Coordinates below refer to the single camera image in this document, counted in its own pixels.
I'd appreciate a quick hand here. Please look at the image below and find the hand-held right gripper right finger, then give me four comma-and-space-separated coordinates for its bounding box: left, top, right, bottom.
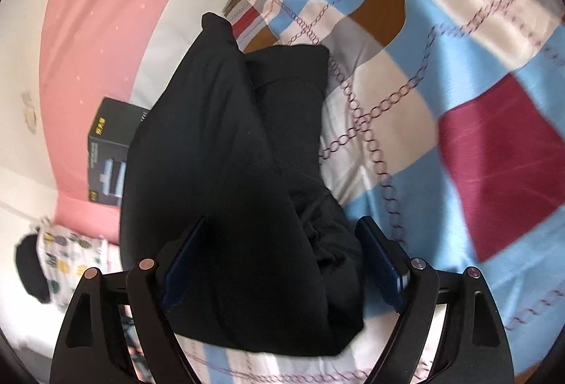
355, 216, 515, 384

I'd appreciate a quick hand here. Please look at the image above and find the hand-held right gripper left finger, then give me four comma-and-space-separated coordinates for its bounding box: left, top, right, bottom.
48, 216, 209, 384

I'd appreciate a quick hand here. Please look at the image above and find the black jacket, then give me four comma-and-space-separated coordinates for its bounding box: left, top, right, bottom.
119, 12, 366, 357

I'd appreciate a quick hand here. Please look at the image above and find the pineapple print white cloth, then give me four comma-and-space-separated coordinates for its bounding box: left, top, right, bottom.
30, 216, 116, 305

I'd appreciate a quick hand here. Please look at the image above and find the black appliance carton box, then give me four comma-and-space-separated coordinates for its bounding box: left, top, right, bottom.
87, 97, 151, 206

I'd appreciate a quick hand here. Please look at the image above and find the dark cloth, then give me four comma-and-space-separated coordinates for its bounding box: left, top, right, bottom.
14, 234, 52, 304

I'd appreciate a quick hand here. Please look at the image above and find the checkered patchwork blanket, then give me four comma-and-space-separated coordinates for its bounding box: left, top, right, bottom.
174, 0, 565, 384

